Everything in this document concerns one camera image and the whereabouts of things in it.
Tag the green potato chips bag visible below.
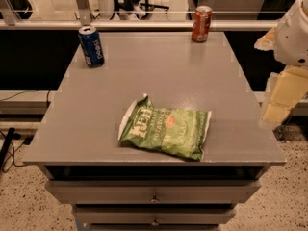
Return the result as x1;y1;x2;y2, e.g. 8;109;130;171
118;94;212;161

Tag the grey drawer cabinet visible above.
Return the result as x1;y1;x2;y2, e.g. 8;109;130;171
24;33;285;231

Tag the lower grey drawer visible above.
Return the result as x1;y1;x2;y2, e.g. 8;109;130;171
72;205;236;226

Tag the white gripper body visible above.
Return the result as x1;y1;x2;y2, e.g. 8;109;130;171
274;0;308;66

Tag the orange soda can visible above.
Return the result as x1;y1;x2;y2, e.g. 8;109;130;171
192;6;213;42

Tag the black floor cable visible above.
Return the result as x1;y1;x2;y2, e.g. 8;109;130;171
0;127;33;174

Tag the blue pepsi can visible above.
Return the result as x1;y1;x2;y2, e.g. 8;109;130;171
78;26;105;67

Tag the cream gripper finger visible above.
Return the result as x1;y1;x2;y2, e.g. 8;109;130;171
254;27;276;51
259;65;308;129

